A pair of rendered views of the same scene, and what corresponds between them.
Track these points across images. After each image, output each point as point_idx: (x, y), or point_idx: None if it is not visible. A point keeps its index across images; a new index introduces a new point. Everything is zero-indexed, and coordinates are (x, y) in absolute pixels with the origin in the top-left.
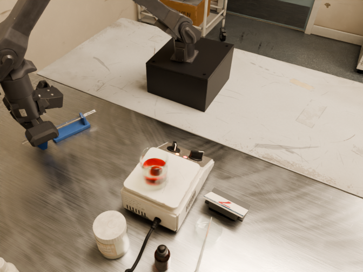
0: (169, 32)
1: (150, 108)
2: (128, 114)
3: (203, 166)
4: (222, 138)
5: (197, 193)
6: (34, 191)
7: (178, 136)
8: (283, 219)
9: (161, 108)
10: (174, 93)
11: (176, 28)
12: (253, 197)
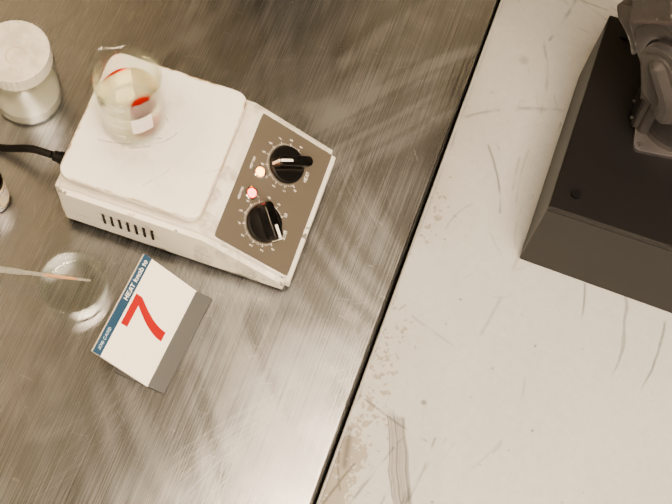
0: (624, 18)
1: (502, 96)
2: (458, 41)
3: (221, 238)
4: (406, 318)
5: (171, 249)
6: None
7: (390, 191)
8: (130, 478)
9: (507, 129)
10: (559, 145)
11: (643, 33)
12: (194, 404)
